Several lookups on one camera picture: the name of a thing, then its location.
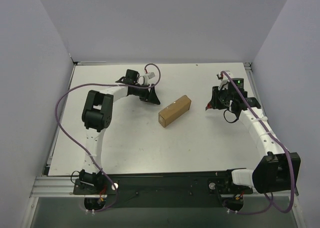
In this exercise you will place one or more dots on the aluminium back rail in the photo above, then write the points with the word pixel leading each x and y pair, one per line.
pixel 103 63

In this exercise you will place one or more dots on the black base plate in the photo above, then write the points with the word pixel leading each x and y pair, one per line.
pixel 159 200

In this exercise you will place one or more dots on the aluminium rail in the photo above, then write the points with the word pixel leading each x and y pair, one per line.
pixel 189 183
pixel 103 63

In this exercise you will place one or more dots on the aluminium front rail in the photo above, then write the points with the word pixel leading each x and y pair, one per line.
pixel 189 183

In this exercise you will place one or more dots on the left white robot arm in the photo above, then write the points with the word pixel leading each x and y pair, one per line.
pixel 97 116

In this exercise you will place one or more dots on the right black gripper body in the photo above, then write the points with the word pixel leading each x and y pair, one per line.
pixel 215 98

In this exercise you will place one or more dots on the brown cardboard express box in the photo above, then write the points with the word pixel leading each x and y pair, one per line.
pixel 173 111

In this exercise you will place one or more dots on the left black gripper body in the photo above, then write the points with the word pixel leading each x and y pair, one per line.
pixel 149 95

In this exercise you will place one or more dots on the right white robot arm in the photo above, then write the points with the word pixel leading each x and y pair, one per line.
pixel 278 168

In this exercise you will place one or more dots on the red black utility knife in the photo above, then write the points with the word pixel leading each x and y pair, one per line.
pixel 208 107

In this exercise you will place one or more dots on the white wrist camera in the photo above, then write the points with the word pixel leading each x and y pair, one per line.
pixel 144 78
pixel 223 77

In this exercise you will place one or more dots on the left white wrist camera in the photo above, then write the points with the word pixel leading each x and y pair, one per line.
pixel 144 78

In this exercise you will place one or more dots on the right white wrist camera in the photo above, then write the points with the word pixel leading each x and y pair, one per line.
pixel 223 77

